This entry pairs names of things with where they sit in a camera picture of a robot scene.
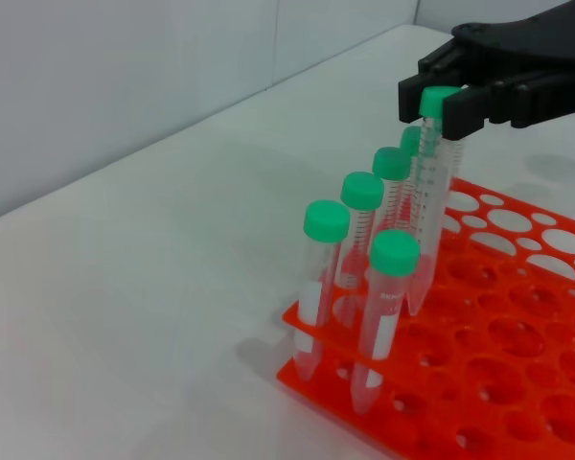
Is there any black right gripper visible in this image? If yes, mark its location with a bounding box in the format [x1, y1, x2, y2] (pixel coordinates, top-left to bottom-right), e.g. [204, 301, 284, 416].
[398, 0, 575, 141]

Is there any orange test tube rack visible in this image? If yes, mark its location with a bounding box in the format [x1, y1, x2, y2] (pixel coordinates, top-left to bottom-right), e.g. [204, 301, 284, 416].
[275, 176, 575, 460]

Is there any clear tube with green cap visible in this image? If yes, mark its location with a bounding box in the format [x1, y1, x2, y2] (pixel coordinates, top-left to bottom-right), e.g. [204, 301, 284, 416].
[291, 199, 351, 382]
[448, 137, 467, 186]
[333, 171, 385, 332]
[405, 85, 456, 316]
[350, 228, 421, 416]
[392, 125, 426, 226]
[363, 147, 412, 284]

